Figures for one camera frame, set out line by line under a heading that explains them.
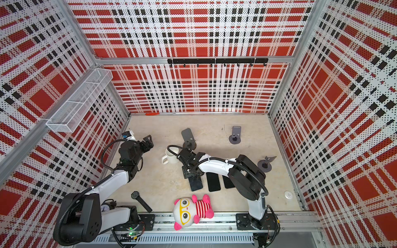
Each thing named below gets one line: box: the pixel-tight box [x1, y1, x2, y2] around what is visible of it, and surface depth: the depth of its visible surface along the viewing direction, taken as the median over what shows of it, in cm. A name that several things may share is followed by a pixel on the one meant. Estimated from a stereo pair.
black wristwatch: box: [130, 190, 153, 214], surface depth 82 cm
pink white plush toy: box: [173, 194, 215, 231], surface depth 73 cm
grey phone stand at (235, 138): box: [228, 125, 242, 145], surface depth 103 cm
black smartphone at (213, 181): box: [205, 172, 221, 192], surface depth 88 cm
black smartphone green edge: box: [188, 175, 204, 192], surface depth 85 cm
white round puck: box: [284, 190, 294, 200], surface depth 83 cm
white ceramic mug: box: [161, 146, 180, 165], surface depth 91 cm
